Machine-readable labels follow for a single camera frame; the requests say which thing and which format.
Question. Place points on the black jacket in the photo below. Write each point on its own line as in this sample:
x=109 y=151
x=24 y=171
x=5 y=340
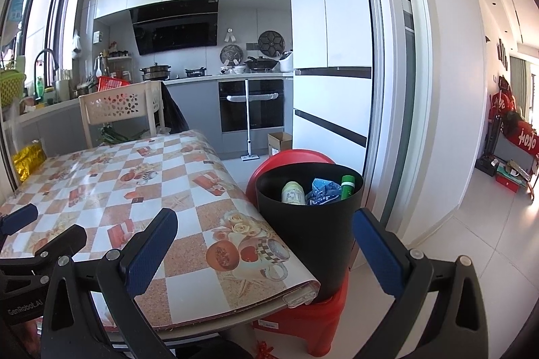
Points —
x=172 y=114

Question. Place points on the white wall switch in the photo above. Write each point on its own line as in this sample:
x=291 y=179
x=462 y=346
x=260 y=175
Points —
x=97 y=37

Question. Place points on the green dish soap bottle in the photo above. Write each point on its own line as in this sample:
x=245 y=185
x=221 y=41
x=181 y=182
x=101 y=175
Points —
x=40 y=87

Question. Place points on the white upright mop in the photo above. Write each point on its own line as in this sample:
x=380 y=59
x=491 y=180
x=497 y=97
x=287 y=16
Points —
x=247 y=119

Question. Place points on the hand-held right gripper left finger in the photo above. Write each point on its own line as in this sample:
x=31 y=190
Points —
x=151 y=253

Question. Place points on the black round bin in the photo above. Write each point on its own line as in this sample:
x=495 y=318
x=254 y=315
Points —
x=311 y=241

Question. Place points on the cream cutout back chair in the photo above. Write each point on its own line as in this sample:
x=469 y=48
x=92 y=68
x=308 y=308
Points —
x=118 y=102

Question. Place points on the black wok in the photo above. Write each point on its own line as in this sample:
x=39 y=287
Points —
x=262 y=65

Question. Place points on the lime green plastic basket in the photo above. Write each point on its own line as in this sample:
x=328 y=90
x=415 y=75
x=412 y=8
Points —
x=11 y=87

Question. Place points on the blue plastic wrapper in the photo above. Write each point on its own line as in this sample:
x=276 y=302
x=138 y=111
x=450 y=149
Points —
x=322 y=190

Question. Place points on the pile of boxes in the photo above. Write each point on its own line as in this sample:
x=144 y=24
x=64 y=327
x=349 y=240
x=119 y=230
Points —
x=505 y=175

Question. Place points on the black range hood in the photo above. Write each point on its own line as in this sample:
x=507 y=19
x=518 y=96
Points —
x=174 y=28

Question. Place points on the white refrigerator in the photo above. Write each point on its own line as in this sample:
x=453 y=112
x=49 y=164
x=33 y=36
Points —
x=332 y=26

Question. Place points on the small round steamer rack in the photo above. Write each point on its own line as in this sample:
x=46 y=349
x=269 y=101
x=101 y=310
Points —
x=231 y=54

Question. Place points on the white kitchen counter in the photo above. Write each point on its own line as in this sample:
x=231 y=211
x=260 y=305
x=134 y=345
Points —
x=198 y=78

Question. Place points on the white rice cooker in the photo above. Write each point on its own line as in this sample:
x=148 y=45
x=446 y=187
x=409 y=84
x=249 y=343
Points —
x=286 y=63

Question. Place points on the red printed bag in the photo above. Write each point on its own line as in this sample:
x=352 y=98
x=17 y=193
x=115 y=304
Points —
x=524 y=138

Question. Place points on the kitchen window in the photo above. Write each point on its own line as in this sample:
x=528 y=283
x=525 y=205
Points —
x=40 y=5

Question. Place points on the large round steamer rack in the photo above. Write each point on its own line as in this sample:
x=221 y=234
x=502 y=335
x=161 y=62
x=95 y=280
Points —
x=271 y=43

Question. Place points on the sliding glass door frame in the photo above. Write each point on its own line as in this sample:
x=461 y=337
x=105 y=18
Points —
x=396 y=47

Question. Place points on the hanging white plastic bag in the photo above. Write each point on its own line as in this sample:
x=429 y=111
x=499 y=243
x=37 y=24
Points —
x=76 y=45

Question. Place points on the black built-in oven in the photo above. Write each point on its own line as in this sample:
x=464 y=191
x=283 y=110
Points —
x=263 y=114

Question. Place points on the red square plastic stool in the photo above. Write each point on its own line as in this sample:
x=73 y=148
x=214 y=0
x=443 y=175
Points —
x=303 y=325

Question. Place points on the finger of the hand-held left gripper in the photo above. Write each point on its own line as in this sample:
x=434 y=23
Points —
x=63 y=241
x=19 y=218

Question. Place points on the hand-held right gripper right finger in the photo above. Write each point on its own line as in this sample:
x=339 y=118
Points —
x=379 y=253

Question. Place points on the red hanging clothes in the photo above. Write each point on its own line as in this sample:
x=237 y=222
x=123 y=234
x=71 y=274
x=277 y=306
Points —
x=500 y=104

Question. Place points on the green onions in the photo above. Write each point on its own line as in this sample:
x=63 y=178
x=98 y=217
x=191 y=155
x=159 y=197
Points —
x=116 y=135

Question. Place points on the checkered floral tablecloth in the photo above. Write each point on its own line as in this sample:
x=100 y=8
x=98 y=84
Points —
x=168 y=194

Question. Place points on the green daisy print bottle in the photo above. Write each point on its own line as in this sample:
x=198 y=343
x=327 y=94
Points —
x=348 y=186

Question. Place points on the light green plastic bottle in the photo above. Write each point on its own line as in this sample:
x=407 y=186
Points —
x=293 y=194

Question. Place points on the black kitchen faucet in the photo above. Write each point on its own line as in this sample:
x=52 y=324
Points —
x=45 y=50

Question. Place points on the red plastic basket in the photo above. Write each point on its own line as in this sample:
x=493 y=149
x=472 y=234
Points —
x=111 y=83

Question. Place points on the gold foil bag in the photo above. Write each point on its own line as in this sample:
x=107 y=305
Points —
x=28 y=161

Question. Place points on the small cardboard box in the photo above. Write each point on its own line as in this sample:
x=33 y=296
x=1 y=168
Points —
x=280 y=143

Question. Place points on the steel steamer pot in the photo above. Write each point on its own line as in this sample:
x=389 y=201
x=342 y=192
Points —
x=155 y=71

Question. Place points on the red knot ornament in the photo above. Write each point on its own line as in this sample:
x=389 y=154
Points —
x=264 y=350

